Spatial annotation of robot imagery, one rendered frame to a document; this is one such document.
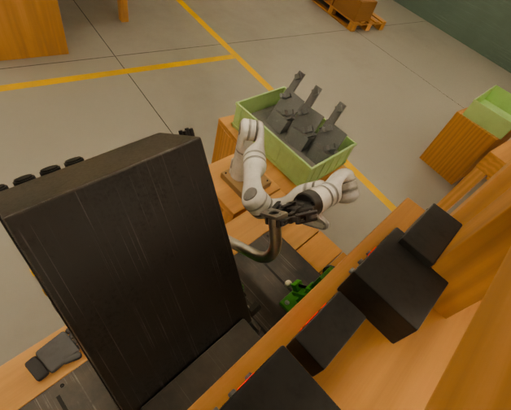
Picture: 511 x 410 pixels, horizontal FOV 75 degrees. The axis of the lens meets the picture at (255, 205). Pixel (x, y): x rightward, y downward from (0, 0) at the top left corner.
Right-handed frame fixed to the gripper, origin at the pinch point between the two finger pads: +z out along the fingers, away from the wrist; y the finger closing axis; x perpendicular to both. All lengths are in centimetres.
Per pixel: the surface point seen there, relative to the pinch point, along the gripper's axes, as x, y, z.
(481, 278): 1.3, 42.2, -2.8
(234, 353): 28.3, 0.0, 17.9
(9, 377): 41, -54, 58
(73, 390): 47, -41, 46
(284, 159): 9, -67, -81
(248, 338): 27.3, -0.2, 12.9
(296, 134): -1, -72, -98
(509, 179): -3, 38, -46
